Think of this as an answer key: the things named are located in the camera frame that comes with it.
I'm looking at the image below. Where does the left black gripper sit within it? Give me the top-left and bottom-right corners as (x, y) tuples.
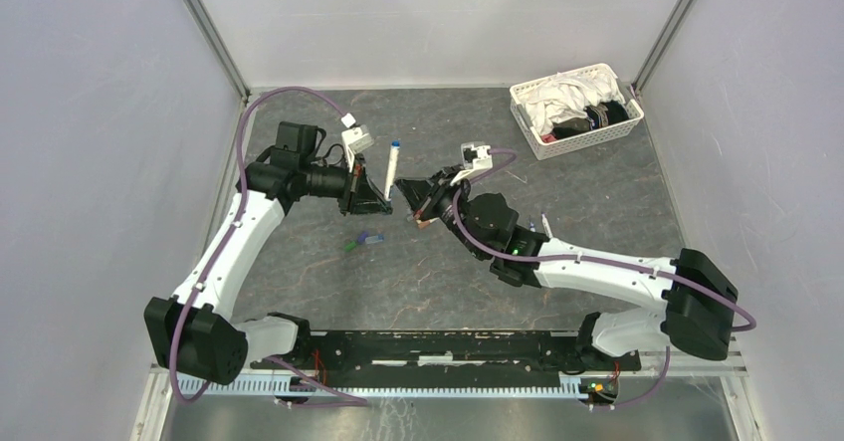
(300, 151), (391, 217)

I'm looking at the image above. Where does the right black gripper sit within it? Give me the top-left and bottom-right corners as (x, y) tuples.
(395, 166), (488, 260)

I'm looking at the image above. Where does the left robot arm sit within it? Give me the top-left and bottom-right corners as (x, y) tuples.
(143, 121), (392, 385)

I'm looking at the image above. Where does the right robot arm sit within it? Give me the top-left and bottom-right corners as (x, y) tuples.
(396, 167), (738, 369)

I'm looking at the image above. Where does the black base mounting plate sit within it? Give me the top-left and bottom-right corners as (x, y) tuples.
(282, 330), (642, 388)

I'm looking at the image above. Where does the white plastic basket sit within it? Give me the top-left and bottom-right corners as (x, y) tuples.
(510, 63), (644, 160)

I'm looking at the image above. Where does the white cloth in basket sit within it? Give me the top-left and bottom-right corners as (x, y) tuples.
(518, 70), (626, 136)

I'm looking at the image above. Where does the black cloth in basket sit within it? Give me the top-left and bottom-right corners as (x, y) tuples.
(550, 101), (629, 140)

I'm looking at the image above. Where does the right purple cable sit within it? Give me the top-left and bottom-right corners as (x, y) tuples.
(451, 147), (758, 409)

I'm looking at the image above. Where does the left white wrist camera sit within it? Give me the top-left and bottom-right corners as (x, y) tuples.
(340, 112), (374, 166)

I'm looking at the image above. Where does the white slotted cable duct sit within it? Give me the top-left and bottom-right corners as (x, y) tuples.
(205, 374), (588, 400)

